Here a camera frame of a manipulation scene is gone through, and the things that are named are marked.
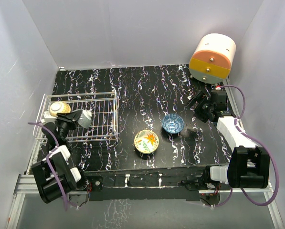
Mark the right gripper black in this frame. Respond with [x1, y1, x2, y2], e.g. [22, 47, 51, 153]
[183, 91, 214, 123]

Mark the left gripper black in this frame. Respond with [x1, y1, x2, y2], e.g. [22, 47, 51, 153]
[55, 110, 83, 141]

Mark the grey bowl red rim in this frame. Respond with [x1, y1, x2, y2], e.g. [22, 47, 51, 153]
[77, 110, 92, 129]

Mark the yellow teal patterned bowl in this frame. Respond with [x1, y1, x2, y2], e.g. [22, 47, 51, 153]
[49, 101, 71, 117]

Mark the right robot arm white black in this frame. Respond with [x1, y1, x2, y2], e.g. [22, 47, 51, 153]
[187, 90, 270, 189]

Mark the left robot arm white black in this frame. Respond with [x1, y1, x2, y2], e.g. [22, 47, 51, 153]
[28, 109, 91, 208]

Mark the blue patterned bowl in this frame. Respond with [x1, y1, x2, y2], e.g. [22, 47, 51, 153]
[161, 114, 185, 134]

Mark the round pastel drawer cabinet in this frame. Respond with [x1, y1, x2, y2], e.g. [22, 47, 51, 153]
[189, 33, 236, 84]

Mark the orange flower bowl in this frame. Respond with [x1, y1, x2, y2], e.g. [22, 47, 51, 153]
[134, 130, 159, 155]

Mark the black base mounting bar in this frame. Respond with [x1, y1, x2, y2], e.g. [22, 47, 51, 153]
[68, 171, 231, 203]

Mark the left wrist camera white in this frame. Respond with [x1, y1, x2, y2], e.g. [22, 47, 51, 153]
[41, 111, 56, 124]

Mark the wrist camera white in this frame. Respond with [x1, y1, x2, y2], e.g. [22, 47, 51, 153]
[215, 85, 224, 91]
[41, 111, 56, 124]

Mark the white wire dish rack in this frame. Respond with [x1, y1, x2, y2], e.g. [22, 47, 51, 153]
[35, 91, 119, 143]

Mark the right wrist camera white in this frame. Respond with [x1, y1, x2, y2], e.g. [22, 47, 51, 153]
[215, 85, 224, 91]

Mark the aluminium frame rail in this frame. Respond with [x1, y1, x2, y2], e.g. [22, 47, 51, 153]
[7, 85, 276, 229]

